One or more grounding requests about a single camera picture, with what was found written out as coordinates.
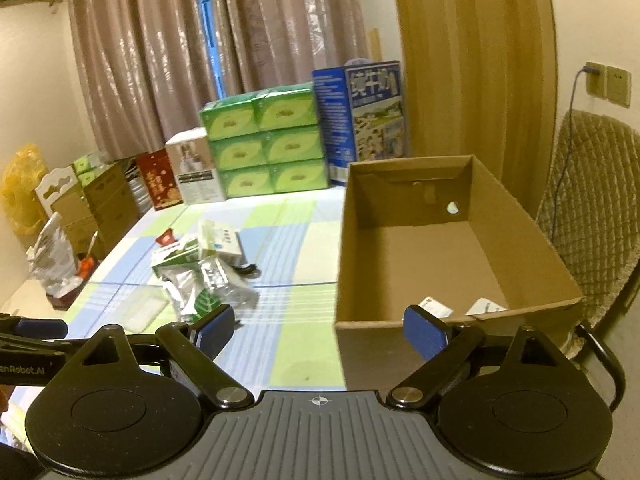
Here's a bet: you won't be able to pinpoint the white plastic bag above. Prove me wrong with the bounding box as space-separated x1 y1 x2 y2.
27 212 81 306

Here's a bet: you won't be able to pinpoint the small green packs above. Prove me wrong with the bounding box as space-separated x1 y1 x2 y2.
72 152 109 186

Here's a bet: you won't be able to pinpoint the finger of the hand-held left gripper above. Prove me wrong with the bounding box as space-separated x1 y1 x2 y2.
0 333 69 356
0 314 69 341

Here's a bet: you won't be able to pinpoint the blue milk carton box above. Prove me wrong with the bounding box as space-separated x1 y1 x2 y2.
312 60 412 187

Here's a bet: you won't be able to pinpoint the red gift box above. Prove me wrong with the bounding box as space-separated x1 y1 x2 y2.
136 149 183 211

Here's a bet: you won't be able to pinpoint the green white spray box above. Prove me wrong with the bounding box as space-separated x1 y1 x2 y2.
151 240 202 279

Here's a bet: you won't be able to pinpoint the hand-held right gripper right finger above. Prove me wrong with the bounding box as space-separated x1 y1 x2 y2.
387 304 568 411

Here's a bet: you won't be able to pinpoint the brown striped wooden panel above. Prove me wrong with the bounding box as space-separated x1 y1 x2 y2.
389 0 558 221

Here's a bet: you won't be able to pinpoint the orange handled tool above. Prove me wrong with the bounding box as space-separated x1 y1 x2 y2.
79 232 99 278

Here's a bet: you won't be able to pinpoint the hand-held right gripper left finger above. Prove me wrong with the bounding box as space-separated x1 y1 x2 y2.
80 304 254 411

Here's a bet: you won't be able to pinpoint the white product box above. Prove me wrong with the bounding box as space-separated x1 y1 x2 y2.
165 127 226 206

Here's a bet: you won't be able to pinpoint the cardboard box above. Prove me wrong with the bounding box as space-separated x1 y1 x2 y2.
332 154 586 393

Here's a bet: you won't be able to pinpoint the silver blister pack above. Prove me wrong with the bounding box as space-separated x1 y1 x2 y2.
200 257 257 311

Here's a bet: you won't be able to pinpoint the clear plastic bag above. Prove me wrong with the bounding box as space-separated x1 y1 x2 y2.
120 287 169 334

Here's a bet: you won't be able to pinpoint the stack of green tissue packs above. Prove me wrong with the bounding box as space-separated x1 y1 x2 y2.
199 81 331 201

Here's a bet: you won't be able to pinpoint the beige wall socket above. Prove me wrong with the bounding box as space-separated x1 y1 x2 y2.
606 66 632 107
585 62 607 99

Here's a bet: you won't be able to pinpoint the desktop with checked tablecloth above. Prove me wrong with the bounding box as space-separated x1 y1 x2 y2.
0 187 351 453

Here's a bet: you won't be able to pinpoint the pink beige curtain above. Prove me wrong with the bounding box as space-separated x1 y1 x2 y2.
67 0 373 161

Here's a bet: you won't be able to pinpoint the white medicine box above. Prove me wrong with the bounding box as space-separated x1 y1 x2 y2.
196 220 244 262

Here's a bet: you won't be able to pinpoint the chair with quilted cover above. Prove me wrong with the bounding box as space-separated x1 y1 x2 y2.
535 110 640 406

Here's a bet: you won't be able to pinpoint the yellow plastic bag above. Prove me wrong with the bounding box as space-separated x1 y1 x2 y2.
0 144 49 236

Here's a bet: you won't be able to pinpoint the silver foil packet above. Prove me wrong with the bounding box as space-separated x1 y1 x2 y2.
160 270 202 322

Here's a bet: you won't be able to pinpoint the grey charger with cable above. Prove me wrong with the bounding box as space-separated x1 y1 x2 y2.
547 62 601 241

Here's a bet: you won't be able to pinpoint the stacked brown cardboard boxes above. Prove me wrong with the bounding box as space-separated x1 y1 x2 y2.
60 160 142 261

